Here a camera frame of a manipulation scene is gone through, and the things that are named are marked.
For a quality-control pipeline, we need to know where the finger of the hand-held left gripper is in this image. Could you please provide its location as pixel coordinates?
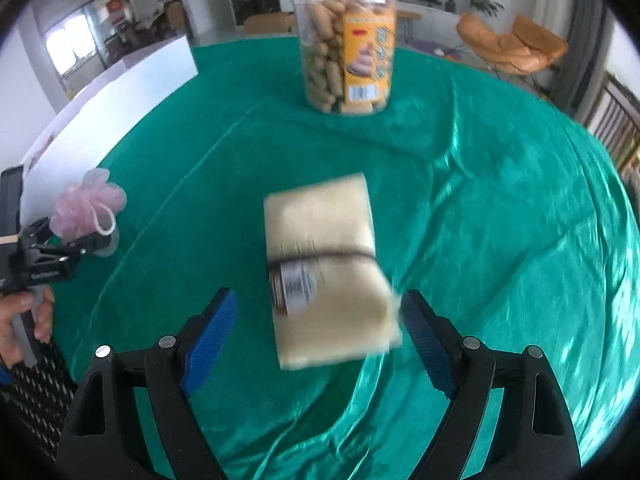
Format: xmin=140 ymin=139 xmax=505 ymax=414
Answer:
xmin=21 ymin=216 xmax=54 ymax=250
xmin=30 ymin=230 xmax=120 ymax=267

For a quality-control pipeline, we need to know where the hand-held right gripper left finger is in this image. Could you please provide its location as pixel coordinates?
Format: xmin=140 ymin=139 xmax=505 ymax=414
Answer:
xmin=55 ymin=287 xmax=238 ymax=480

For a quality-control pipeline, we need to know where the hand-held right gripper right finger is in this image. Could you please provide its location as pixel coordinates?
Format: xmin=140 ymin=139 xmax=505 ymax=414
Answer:
xmin=401 ymin=289 xmax=583 ymax=480

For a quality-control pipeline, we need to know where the pink mesh bath pouf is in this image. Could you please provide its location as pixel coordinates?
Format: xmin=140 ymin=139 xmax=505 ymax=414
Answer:
xmin=51 ymin=168 xmax=127 ymax=241

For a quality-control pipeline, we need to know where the cream cloth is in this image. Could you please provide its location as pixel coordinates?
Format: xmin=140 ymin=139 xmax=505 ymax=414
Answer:
xmin=262 ymin=172 xmax=403 ymax=372

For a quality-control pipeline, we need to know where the white cardboard box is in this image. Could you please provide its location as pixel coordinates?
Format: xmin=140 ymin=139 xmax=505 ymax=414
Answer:
xmin=20 ymin=36 xmax=199 ymax=221

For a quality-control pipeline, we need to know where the person's left hand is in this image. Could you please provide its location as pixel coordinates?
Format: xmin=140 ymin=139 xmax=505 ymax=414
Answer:
xmin=0 ymin=285 xmax=56 ymax=368

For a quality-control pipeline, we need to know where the green satin tablecloth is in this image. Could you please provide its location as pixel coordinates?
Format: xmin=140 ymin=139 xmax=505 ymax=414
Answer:
xmin=50 ymin=35 xmax=640 ymax=480

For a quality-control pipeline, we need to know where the brown cardboard box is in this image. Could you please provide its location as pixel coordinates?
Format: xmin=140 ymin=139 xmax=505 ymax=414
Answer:
xmin=243 ymin=12 xmax=296 ymax=35

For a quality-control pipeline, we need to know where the wooden slatted crib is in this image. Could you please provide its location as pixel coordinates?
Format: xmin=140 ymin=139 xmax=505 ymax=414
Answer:
xmin=587 ymin=72 xmax=640 ymax=171

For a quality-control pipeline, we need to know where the clear plastic snack jar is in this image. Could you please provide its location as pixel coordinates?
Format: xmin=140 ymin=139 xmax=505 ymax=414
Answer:
xmin=289 ymin=0 xmax=401 ymax=117

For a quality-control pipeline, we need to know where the orange lounge chair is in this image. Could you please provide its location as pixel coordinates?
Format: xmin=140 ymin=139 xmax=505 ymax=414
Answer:
xmin=456 ymin=12 xmax=568 ymax=78

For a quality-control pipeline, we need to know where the grey curtain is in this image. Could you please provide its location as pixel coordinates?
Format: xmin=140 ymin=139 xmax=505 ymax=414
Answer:
xmin=547 ymin=0 xmax=613 ymax=116

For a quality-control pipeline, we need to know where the white television cabinet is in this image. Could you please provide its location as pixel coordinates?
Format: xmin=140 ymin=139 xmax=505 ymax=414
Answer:
xmin=397 ymin=0 xmax=468 ymax=26

